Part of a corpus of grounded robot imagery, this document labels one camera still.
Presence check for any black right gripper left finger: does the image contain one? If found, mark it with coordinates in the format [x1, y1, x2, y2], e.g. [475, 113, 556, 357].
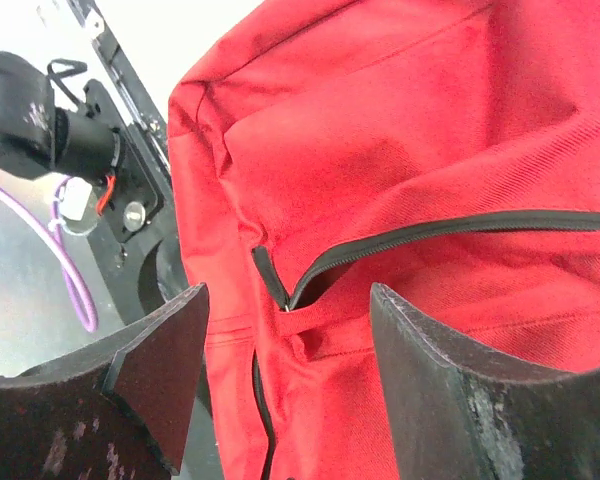
[0, 284, 209, 479]

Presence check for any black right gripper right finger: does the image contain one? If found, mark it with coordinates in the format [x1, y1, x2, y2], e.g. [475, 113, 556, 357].
[370, 284, 600, 479]

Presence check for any red student backpack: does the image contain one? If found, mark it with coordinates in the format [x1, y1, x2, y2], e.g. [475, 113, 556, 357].
[168, 1, 600, 479]

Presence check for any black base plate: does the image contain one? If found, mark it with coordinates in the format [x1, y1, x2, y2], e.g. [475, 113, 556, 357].
[69, 1, 187, 325]

